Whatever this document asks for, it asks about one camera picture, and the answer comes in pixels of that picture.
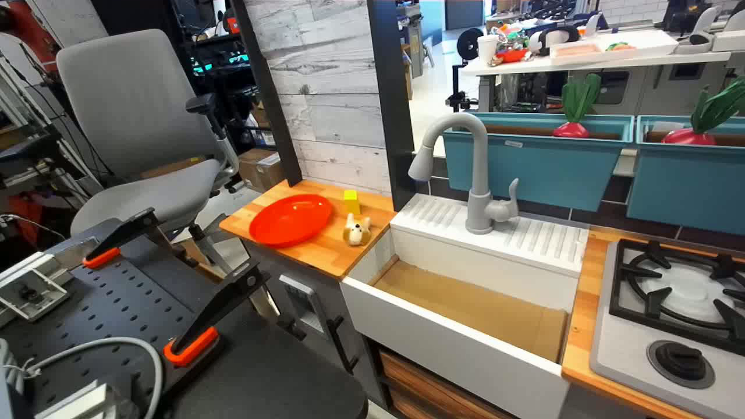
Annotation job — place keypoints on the wooden countertop with plate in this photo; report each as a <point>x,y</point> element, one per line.
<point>326,254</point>

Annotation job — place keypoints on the cardboard box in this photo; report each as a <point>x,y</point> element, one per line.
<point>260,167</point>

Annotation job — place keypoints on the black stove knob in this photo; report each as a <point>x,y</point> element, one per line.
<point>681,362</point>

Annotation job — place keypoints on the grey cabinet under countertop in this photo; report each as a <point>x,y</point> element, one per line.
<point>310,311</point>

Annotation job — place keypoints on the wooden drawer under sink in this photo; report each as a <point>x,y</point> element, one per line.
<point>421,387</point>

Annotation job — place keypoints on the silver metal bracket plate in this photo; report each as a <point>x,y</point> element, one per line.
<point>32,295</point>

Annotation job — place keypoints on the white farmhouse sink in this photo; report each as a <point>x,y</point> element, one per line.
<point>435,340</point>

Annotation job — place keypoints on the teal planter box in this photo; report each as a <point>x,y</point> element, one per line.
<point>684,187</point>
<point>544,170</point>

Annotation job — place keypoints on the grey toy stove top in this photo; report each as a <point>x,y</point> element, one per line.
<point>621,362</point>

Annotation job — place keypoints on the grey office chair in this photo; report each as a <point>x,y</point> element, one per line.
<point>131,100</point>

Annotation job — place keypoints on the small cream toy figure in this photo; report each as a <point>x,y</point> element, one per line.
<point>358,231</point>

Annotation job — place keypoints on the white background table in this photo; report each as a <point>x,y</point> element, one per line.
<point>606,60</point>

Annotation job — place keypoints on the red radish toy green leaves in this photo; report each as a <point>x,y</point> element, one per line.
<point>718,107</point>
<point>579,96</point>

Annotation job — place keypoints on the black stand with round disc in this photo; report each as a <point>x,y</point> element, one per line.
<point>466,47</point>

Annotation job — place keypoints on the red plastic plate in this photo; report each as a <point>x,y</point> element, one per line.
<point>291,220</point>

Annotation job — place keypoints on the whitewashed wood back panel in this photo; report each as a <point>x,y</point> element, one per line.
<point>326,77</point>

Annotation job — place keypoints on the black perforated board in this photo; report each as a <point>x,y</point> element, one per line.
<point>102,311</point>

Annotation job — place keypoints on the black vertical frame post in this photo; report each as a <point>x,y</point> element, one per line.
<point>389,95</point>

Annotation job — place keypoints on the black burner grate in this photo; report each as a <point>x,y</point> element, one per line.
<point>621,305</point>

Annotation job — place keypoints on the yellow toy block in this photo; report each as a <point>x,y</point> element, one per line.
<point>353,203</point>

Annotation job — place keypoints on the grey toy kitchen faucet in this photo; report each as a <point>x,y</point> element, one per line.
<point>479,170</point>

